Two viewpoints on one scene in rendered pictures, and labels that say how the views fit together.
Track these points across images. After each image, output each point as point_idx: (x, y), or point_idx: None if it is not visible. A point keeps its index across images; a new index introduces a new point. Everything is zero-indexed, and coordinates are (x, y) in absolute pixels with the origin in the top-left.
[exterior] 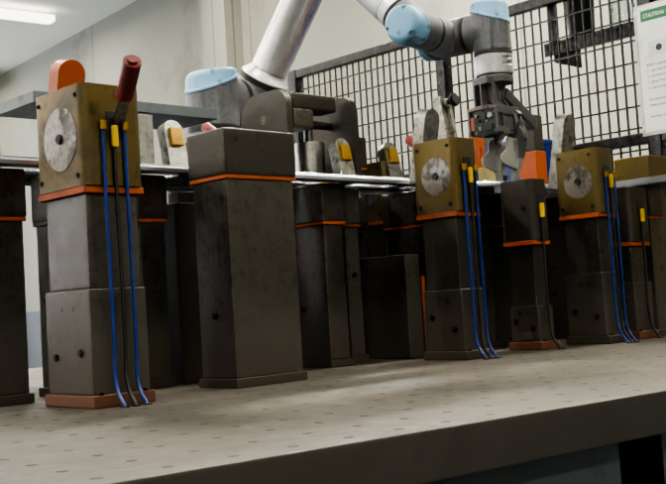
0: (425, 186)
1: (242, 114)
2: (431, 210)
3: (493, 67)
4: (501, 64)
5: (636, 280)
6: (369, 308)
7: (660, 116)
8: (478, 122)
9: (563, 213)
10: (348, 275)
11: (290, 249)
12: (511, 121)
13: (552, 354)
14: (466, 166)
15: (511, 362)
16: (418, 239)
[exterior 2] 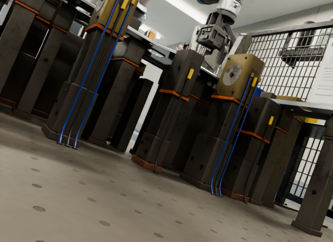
0: (96, 6)
1: None
2: (90, 23)
3: (224, 6)
4: (230, 6)
5: (248, 159)
6: None
7: (319, 95)
8: (202, 33)
9: (215, 93)
10: (40, 57)
11: None
12: (222, 41)
13: (115, 166)
14: None
15: (28, 145)
16: (115, 67)
